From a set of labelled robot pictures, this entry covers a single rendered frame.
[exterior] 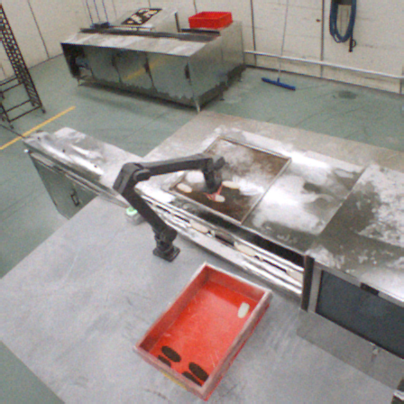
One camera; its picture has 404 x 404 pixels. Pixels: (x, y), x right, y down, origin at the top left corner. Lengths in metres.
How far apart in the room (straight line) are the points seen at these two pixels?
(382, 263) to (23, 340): 1.45
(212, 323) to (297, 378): 0.39
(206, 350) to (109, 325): 0.44
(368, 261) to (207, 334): 0.71
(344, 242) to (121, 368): 0.95
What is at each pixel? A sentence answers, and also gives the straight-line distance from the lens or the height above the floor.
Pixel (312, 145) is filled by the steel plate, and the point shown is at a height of 0.82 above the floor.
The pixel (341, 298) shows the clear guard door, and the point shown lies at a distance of 1.14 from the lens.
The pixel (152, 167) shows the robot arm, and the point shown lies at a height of 1.32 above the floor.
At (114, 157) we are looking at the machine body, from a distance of 2.60.
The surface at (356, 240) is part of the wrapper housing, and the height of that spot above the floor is 1.30.
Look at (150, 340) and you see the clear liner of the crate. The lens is 1.45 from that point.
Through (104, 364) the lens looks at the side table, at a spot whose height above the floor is 0.82.
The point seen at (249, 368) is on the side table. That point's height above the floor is 0.82.
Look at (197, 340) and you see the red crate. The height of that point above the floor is 0.82.
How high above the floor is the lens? 2.12
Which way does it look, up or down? 40 degrees down
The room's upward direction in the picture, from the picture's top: 11 degrees counter-clockwise
